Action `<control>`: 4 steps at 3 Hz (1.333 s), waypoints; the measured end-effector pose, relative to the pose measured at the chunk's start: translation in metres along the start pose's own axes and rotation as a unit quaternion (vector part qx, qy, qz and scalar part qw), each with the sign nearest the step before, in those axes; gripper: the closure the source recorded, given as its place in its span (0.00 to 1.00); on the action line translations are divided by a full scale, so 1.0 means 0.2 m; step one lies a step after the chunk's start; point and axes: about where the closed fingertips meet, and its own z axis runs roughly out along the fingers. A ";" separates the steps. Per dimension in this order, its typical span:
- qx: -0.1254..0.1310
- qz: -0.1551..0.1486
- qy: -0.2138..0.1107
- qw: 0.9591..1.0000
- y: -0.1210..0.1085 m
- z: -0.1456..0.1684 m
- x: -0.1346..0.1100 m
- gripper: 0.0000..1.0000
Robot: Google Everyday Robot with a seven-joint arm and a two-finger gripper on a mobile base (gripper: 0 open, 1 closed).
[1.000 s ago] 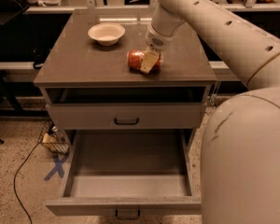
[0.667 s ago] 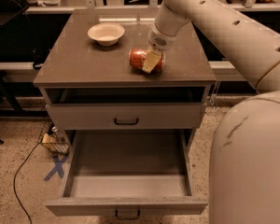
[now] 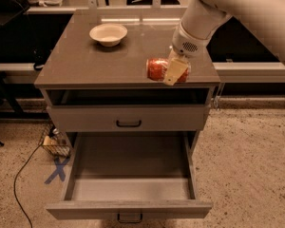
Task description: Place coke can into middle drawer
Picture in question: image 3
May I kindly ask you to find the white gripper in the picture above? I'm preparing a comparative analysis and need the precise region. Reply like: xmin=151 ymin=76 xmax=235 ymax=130
xmin=163 ymin=23 xmax=210 ymax=86

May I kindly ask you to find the orange coke can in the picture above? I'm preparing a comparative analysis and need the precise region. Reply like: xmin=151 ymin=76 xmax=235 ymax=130
xmin=145 ymin=58 xmax=192 ymax=84

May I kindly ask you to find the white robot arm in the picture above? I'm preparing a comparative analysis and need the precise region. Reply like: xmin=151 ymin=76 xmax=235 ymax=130
xmin=163 ymin=0 xmax=285 ymax=86

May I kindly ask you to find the grey drawer cabinet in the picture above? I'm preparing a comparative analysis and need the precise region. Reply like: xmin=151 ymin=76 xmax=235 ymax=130
xmin=35 ymin=10 xmax=219 ymax=145

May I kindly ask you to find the open grey drawer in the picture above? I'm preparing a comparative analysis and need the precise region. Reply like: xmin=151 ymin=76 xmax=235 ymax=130
xmin=47 ymin=132 xmax=212 ymax=223

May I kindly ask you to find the white paper bowl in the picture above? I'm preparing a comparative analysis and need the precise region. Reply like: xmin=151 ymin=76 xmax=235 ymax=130
xmin=89 ymin=23 xmax=127 ymax=47

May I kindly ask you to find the wire basket with items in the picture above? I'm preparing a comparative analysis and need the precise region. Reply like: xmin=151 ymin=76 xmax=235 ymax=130
xmin=39 ymin=123 xmax=71 ymax=158

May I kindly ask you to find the black floor cable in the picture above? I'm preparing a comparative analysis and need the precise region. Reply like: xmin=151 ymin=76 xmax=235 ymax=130
xmin=12 ymin=144 xmax=44 ymax=228

